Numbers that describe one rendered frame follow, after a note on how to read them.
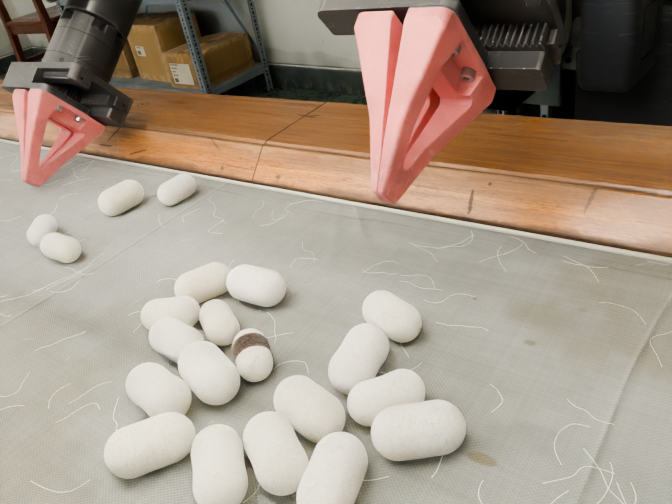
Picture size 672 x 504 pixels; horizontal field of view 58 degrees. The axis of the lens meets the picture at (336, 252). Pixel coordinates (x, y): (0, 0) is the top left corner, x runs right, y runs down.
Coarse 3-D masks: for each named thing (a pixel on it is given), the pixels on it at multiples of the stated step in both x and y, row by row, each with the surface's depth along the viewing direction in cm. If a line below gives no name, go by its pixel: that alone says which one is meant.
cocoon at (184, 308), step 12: (156, 300) 33; (168, 300) 33; (180, 300) 33; (192, 300) 33; (144, 312) 33; (156, 312) 33; (168, 312) 33; (180, 312) 33; (192, 312) 33; (144, 324) 33; (192, 324) 33
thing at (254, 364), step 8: (248, 328) 30; (232, 344) 30; (248, 352) 29; (256, 352) 29; (264, 352) 29; (240, 360) 29; (248, 360) 28; (256, 360) 28; (264, 360) 29; (272, 360) 29; (240, 368) 29; (248, 368) 28; (256, 368) 28; (264, 368) 28; (248, 376) 28; (256, 376) 28; (264, 376) 29
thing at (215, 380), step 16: (192, 352) 29; (208, 352) 28; (192, 368) 28; (208, 368) 27; (224, 368) 28; (192, 384) 28; (208, 384) 27; (224, 384) 27; (208, 400) 27; (224, 400) 28
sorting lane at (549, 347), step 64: (0, 192) 56; (64, 192) 53; (256, 192) 47; (0, 256) 45; (128, 256) 42; (192, 256) 40; (256, 256) 39; (320, 256) 38; (384, 256) 37; (448, 256) 35; (512, 256) 34; (576, 256) 33; (640, 256) 32; (0, 320) 38; (64, 320) 37; (128, 320) 35; (256, 320) 33; (320, 320) 32; (448, 320) 31; (512, 320) 30; (576, 320) 29; (640, 320) 28; (0, 384) 32; (64, 384) 32; (256, 384) 29; (320, 384) 28; (448, 384) 27; (512, 384) 27; (576, 384) 26; (640, 384) 25; (0, 448) 29; (64, 448) 28; (512, 448) 24; (576, 448) 23; (640, 448) 23
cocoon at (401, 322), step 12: (372, 300) 30; (384, 300) 30; (396, 300) 30; (372, 312) 30; (384, 312) 29; (396, 312) 29; (408, 312) 29; (384, 324) 29; (396, 324) 29; (408, 324) 29; (420, 324) 29; (396, 336) 29; (408, 336) 29
